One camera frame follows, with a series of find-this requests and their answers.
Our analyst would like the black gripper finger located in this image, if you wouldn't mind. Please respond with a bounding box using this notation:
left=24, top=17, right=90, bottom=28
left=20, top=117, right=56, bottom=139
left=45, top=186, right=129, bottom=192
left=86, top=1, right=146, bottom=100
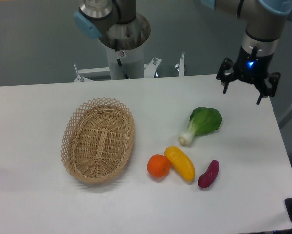
left=256, top=72, right=281, bottom=105
left=216, top=58, right=236, bottom=94

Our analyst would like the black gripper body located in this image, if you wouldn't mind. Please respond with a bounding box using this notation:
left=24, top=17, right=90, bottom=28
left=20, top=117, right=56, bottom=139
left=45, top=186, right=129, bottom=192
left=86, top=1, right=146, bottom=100
left=234, top=47, right=273, bottom=85

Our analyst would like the yellow mango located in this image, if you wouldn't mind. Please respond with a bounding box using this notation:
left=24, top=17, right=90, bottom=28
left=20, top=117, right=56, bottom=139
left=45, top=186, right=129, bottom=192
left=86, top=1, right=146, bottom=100
left=164, top=146, right=195, bottom=182

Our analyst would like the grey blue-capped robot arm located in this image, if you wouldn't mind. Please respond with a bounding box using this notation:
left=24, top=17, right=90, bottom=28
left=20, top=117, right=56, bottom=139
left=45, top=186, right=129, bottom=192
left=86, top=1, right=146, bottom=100
left=73, top=0, right=292, bottom=99

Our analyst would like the green bok choy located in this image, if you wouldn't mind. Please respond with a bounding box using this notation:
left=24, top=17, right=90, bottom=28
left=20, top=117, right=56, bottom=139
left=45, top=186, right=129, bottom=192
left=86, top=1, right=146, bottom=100
left=178, top=107, right=222, bottom=146

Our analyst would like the purple sweet potato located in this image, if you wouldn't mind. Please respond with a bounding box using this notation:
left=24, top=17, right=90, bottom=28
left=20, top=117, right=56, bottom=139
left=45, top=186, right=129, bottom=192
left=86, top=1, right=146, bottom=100
left=197, top=160, right=220, bottom=189

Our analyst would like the orange fruit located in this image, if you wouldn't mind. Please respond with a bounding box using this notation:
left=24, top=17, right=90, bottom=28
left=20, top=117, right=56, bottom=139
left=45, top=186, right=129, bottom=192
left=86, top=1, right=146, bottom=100
left=147, top=154, right=170, bottom=178

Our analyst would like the woven wicker oval basket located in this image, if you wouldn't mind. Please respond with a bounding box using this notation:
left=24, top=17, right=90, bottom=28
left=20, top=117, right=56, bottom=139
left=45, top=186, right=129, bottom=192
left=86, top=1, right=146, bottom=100
left=61, top=97, right=135, bottom=184

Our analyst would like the white metal base frame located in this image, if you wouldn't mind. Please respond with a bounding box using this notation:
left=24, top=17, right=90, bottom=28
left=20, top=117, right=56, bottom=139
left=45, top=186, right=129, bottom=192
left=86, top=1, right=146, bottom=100
left=73, top=52, right=187, bottom=83

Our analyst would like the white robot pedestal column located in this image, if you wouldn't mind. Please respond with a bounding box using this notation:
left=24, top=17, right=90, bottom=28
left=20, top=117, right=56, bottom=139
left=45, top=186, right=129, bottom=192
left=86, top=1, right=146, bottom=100
left=105, top=46, right=144, bottom=80

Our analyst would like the black pedestal cable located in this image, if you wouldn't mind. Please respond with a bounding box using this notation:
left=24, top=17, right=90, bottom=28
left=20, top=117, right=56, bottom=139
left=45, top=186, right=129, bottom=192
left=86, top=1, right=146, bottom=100
left=114, top=38, right=130, bottom=80

